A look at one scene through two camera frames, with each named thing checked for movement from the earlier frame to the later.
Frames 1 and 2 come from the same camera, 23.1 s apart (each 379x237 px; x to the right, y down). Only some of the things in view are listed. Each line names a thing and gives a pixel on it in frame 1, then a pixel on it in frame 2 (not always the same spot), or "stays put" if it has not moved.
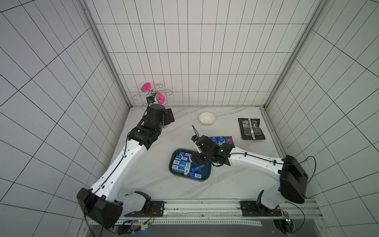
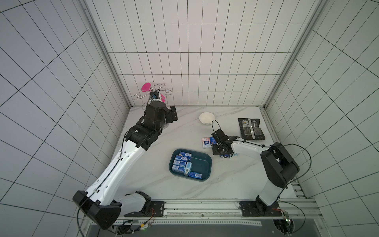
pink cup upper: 145,87 stays put
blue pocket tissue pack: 214,139 stays put
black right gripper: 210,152 to 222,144
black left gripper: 167,120 stays put
